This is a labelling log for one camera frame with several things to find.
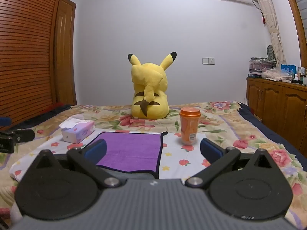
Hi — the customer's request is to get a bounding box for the blue carton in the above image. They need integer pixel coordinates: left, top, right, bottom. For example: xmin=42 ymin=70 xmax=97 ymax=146
xmin=281 ymin=64 xmax=297 ymax=77

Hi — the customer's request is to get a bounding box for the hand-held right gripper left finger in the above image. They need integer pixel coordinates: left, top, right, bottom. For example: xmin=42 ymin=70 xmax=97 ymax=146
xmin=35 ymin=138 xmax=121 ymax=189

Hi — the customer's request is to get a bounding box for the clear bag of cloth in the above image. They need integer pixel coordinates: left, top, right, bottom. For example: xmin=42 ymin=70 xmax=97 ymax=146
xmin=261 ymin=68 xmax=294 ymax=82

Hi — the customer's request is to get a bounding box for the white floral cloth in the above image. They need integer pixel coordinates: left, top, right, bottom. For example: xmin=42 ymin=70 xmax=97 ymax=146
xmin=10 ymin=129 xmax=216 ymax=181

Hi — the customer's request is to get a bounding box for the stack of folded fabrics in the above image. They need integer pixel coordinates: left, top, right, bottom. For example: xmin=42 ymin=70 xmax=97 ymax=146
xmin=249 ymin=57 xmax=277 ymax=75

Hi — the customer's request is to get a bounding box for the dark mesh backrest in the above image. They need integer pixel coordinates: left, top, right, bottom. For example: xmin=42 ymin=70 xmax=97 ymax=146
xmin=266 ymin=44 xmax=276 ymax=61

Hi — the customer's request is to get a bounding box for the beige patterned curtain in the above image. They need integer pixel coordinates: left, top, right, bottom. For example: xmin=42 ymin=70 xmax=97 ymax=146
xmin=249 ymin=0 xmax=286 ymax=68

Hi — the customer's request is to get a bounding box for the wooden door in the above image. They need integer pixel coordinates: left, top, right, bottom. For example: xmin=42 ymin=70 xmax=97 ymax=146
xmin=55 ymin=0 xmax=77 ymax=106

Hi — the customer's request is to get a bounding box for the dark cloth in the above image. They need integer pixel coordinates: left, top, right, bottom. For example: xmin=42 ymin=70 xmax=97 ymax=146
xmin=12 ymin=103 xmax=73 ymax=130

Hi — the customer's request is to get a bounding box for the purple and white tissue box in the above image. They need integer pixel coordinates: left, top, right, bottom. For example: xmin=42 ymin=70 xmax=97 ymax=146
xmin=59 ymin=121 xmax=96 ymax=145

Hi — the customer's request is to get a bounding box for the wooden cabinet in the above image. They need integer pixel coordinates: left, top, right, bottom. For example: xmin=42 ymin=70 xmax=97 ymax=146
xmin=246 ymin=76 xmax=307 ymax=152

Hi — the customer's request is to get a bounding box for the purple towel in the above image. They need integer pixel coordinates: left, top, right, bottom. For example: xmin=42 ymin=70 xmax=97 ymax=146
xmin=83 ymin=131 xmax=168 ymax=179

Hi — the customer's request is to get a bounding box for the dark blue bedsheet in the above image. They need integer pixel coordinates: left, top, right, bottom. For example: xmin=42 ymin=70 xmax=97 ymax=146
xmin=237 ymin=102 xmax=307 ymax=159

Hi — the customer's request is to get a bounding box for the wooden slatted wardrobe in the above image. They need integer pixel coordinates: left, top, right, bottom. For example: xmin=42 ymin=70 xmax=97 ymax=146
xmin=0 ymin=0 xmax=67 ymax=125

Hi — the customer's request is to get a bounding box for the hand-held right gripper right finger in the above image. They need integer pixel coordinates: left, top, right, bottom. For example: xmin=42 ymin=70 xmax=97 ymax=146
xmin=184 ymin=138 xmax=273 ymax=189

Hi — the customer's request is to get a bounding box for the orange plastic bottle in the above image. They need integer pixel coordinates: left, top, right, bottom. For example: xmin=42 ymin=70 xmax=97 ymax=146
xmin=179 ymin=107 xmax=201 ymax=146

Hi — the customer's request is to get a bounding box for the yellow plush toy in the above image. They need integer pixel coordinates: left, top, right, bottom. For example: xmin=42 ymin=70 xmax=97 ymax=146
xmin=128 ymin=52 xmax=177 ymax=120

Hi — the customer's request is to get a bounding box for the wooden window frame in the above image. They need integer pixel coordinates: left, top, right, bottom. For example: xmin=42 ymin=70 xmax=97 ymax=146
xmin=280 ymin=0 xmax=307 ymax=70

